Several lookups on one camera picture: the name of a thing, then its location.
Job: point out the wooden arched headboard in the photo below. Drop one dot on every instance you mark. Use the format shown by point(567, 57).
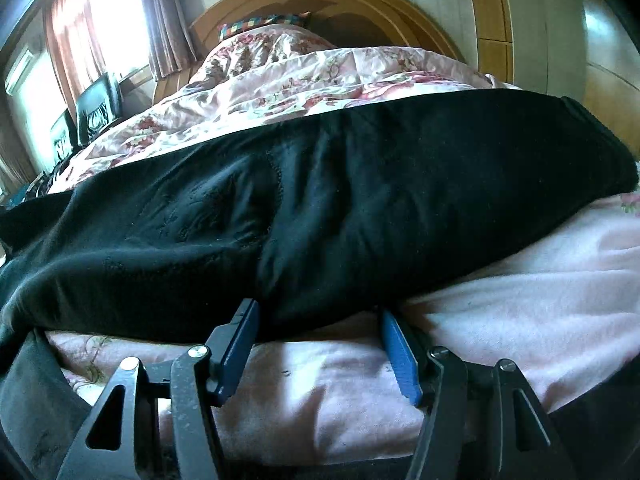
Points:
point(350, 5)

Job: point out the white wall air conditioner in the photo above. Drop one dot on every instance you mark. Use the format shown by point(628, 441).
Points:
point(22, 67)

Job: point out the grey-purple curtain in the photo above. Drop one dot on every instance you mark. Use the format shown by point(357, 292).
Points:
point(165, 15)

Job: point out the small black office chair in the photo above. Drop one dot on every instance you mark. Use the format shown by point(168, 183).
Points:
point(64, 135)

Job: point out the black pants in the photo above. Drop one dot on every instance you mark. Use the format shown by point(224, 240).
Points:
point(320, 210)

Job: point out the wooden wall panel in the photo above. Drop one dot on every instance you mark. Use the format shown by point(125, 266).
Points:
point(492, 10)

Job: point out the multicoloured checked pillow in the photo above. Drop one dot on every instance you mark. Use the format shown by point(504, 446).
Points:
point(260, 22)

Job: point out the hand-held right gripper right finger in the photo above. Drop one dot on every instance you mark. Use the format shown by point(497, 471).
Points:
point(401, 356)

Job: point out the sheer pink curtain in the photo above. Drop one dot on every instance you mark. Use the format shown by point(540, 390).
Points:
point(75, 35)

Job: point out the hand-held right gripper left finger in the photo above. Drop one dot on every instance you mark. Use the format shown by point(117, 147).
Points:
point(239, 346)

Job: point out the large black office chair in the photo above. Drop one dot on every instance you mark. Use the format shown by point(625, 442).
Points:
point(97, 105)

